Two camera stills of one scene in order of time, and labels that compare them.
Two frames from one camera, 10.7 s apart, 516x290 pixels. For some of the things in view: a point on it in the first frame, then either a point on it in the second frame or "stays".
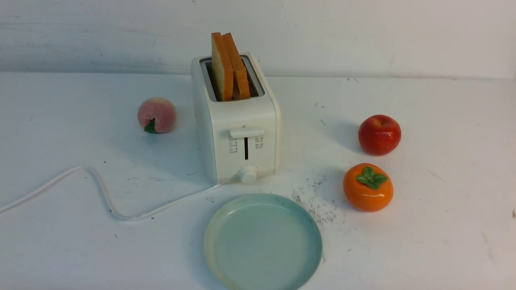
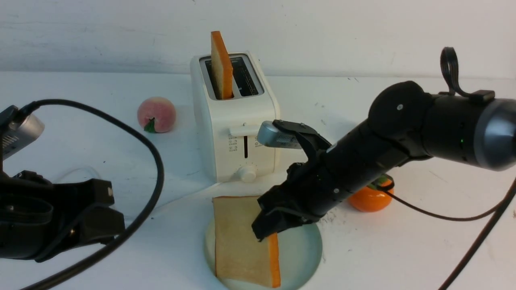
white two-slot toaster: (240, 138) stays
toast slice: (223, 72) stays
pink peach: (157, 114) stays
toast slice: (242, 86) to (240, 255)
